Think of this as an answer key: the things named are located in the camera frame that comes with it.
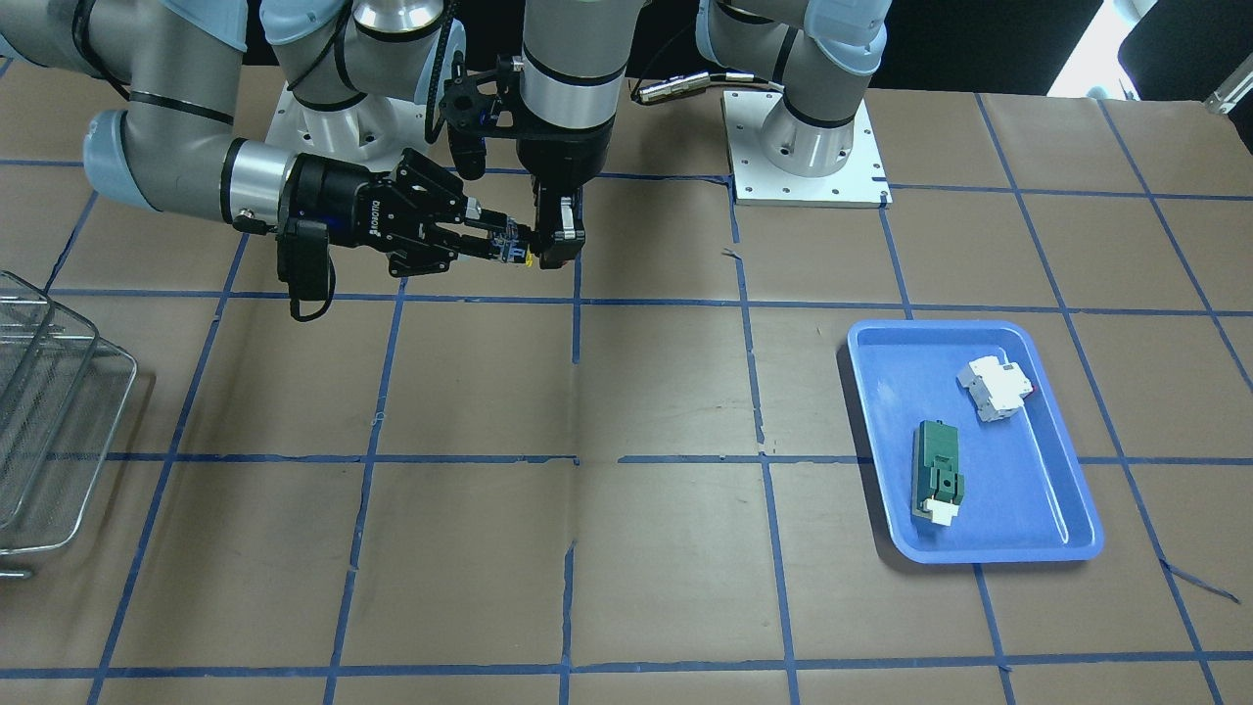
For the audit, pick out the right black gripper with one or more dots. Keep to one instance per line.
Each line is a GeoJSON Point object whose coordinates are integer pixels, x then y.
{"type": "Point", "coordinates": [328, 194]}

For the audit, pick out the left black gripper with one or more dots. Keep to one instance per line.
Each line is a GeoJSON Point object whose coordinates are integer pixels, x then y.
{"type": "Point", "coordinates": [560, 159]}

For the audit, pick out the red push button switch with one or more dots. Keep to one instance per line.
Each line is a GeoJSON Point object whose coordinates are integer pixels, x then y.
{"type": "Point", "coordinates": [518, 250]}

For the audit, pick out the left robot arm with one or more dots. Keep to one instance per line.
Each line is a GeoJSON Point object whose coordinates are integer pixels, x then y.
{"type": "Point", "coordinates": [577, 61]}

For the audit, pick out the green terminal block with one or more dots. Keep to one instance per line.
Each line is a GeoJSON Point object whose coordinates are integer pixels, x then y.
{"type": "Point", "coordinates": [938, 488]}

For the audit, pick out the white circuit breaker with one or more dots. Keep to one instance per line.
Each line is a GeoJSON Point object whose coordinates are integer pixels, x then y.
{"type": "Point", "coordinates": [997, 388]}

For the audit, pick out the blue plastic tray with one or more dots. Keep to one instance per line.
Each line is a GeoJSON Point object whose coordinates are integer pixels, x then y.
{"type": "Point", "coordinates": [1026, 497]}

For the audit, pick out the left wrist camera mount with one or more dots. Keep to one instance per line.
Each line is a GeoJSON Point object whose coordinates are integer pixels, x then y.
{"type": "Point", "coordinates": [478, 107]}

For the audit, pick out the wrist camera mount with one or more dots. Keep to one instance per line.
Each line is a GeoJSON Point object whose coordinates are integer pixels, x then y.
{"type": "Point", "coordinates": [478, 107]}
{"type": "Point", "coordinates": [305, 266]}

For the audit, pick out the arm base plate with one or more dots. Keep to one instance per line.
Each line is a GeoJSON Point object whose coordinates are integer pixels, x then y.
{"type": "Point", "coordinates": [371, 133]}
{"type": "Point", "coordinates": [778, 161]}

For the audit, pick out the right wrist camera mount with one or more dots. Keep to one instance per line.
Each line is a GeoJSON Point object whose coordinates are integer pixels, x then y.
{"type": "Point", "coordinates": [305, 266]}

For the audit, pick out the wire mesh shelf basket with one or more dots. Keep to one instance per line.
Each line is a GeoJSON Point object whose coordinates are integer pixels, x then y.
{"type": "Point", "coordinates": [64, 389]}

